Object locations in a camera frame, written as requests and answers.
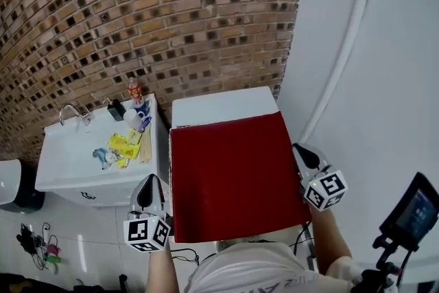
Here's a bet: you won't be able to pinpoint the black monitor mount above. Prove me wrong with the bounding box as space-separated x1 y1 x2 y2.
356 233 420 290

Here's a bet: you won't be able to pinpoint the wooden chopsticks bundle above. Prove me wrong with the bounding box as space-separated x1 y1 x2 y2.
139 128 153 165

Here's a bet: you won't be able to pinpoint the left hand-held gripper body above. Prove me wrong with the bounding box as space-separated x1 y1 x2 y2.
123 173 171 253

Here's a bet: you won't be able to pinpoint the person's left forearm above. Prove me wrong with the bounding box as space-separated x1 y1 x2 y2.
146 243 180 293

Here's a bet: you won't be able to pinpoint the red label drink bottle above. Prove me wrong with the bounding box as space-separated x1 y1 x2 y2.
127 77 145 106

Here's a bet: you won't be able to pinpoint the chrome faucet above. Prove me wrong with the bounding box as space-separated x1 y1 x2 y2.
58 103 91 127

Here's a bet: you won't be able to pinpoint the black monitor screen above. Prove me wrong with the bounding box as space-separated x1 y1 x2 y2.
379 172 439 248

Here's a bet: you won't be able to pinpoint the black soap dispenser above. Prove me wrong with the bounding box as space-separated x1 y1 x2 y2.
102 97 127 121

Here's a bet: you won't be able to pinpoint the white cup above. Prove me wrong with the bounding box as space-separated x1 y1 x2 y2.
123 108 145 130

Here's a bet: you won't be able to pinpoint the clear plastic bottle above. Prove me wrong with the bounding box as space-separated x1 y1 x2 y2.
93 147 121 171

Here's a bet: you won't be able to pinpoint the black cable bundle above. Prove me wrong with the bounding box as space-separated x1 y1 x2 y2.
15 222 52 271

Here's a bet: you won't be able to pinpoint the black floor cable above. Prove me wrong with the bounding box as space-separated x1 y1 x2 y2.
169 246 200 266

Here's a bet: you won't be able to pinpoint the person's white shirt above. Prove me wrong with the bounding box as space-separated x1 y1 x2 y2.
185 242 395 293

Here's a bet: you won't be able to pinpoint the metal table leg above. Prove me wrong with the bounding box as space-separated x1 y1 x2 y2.
295 221 317 272

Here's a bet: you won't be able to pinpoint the white table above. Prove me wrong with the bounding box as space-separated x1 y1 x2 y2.
170 85 281 130

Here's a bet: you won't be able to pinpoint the white sink cabinet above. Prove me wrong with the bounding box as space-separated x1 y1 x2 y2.
34 94 171 209

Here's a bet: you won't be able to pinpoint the blue mug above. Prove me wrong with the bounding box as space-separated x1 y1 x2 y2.
132 98 152 118

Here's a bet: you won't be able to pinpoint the person's right forearm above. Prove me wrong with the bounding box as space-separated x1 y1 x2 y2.
310 206 353 276

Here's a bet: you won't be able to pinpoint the red tablecloth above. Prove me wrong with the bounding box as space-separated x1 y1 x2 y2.
169 110 313 244

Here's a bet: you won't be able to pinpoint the pink and green toy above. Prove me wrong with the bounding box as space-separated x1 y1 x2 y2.
45 243 65 267

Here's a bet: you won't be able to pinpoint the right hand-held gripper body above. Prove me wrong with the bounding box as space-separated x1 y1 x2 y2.
291 142 348 212

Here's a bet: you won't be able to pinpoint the yellow packets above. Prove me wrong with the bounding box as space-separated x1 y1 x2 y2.
107 128 143 169

